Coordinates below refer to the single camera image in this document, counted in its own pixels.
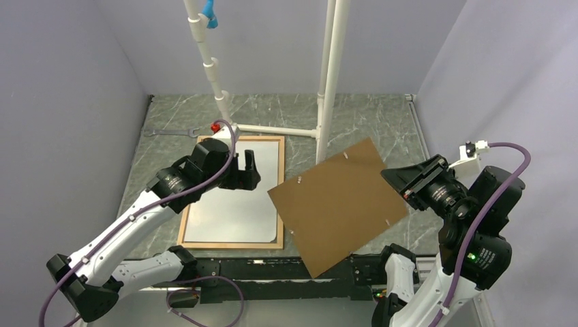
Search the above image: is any brown backing board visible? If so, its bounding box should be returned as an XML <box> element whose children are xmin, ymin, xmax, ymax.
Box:
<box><xmin>273</xmin><ymin>138</ymin><xmax>408</xmax><ymax>278</ymax></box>

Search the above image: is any blue nozzle on pipe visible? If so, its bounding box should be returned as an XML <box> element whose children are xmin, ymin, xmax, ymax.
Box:
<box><xmin>202</xmin><ymin>0</ymin><xmax>219</xmax><ymax>29</ymax></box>

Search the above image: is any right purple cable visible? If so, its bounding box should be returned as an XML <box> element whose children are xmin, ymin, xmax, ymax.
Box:
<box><xmin>426</xmin><ymin>142</ymin><xmax>532</xmax><ymax>327</ymax></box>

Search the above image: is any wooden picture frame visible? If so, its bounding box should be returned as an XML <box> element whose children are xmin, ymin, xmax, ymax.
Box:
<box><xmin>177</xmin><ymin>136</ymin><xmax>286</xmax><ymax>250</ymax></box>

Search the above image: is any glossy photo board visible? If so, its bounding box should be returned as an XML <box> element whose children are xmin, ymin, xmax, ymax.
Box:
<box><xmin>180</xmin><ymin>137</ymin><xmax>284</xmax><ymax>245</ymax></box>

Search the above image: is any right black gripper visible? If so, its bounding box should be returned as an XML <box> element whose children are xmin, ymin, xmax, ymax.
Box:
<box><xmin>382</xmin><ymin>151</ymin><xmax>474</xmax><ymax>217</ymax></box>

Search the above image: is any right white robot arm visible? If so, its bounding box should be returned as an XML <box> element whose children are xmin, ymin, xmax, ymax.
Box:
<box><xmin>371</xmin><ymin>155</ymin><xmax>526</xmax><ymax>326</ymax></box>

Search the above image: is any aluminium rail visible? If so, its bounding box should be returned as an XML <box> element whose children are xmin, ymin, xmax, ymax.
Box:
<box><xmin>72</xmin><ymin>257</ymin><xmax>496</xmax><ymax>327</ymax></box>

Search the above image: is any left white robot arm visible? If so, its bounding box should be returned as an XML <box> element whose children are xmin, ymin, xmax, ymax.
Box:
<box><xmin>46</xmin><ymin>137</ymin><xmax>261</xmax><ymax>322</ymax></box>

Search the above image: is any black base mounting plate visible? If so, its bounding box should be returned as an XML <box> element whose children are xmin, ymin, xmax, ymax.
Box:
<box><xmin>156</xmin><ymin>255</ymin><xmax>386</xmax><ymax>304</ymax></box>

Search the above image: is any grey metal wrench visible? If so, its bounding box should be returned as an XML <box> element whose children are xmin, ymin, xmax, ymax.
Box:
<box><xmin>143</xmin><ymin>128</ymin><xmax>200</xmax><ymax>138</ymax></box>

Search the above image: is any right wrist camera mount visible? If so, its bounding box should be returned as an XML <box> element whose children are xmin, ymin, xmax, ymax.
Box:
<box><xmin>449</xmin><ymin>140</ymin><xmax>489</xmax><ymax>180</ymax></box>

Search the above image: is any white PVC pipe stand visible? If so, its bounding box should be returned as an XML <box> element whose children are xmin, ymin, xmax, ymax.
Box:
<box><xmin>183</xmin><ymin>0</ymin><xmax>351</xmax><ymax>164</ymax></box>

